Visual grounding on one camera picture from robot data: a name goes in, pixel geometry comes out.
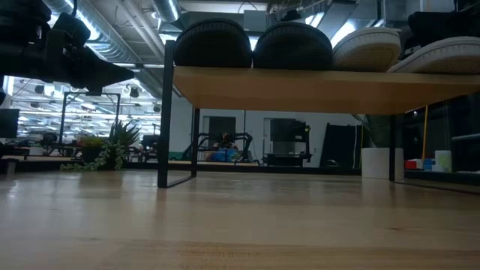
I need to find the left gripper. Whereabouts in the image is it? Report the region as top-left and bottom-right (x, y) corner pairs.
(0, 39), (135, 95)

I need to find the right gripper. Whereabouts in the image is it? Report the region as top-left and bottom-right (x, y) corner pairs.
(407, 10), (480, 48)

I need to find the light grey slide sandal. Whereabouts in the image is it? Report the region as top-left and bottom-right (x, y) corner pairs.
(331, 26), (403, 73)
(386, 35), (480, 75)

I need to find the black rubber slide sandal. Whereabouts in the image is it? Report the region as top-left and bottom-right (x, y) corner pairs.
(253, 21), (334, 71)
(172, 17), (254, 69)

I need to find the wooden shelf with black frame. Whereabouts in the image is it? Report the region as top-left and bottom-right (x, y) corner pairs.
(157, 39), (480, 195)

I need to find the green succulent in dark pot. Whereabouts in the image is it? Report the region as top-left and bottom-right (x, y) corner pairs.
(58, 118), (143, 173)

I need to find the dark low cabinet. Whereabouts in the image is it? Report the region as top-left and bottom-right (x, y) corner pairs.
(451, 133), (480, 174)

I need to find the pale green box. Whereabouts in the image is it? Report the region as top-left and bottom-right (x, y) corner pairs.
(434, 149), (454, 173)

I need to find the person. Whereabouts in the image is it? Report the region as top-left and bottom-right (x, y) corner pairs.
(209, 131), (241, 163)

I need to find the teal plant in white pot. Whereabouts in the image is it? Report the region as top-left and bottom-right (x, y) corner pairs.
(354, 112), (405, 180)

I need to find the black panel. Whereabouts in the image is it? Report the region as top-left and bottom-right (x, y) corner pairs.
(321, 122), (364, 167)

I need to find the grey ceiling box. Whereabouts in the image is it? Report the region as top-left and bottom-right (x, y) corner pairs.
(242, 10), (269, 30)

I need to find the black screen cart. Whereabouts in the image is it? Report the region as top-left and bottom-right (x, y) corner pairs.
(262, 117), (311, 167)

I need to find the black gantry frame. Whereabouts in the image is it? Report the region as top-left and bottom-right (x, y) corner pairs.
(58, 91), (122, 143)

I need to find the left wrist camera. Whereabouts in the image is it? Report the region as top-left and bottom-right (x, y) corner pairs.
(51, 12), (92, 50)

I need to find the round metal ceiling duct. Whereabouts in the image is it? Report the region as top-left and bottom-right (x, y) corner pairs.
(151, 0), (182, 23)

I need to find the black aluminium table frame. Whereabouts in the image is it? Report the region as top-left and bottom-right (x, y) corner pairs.
(0, 155), (480, 185)

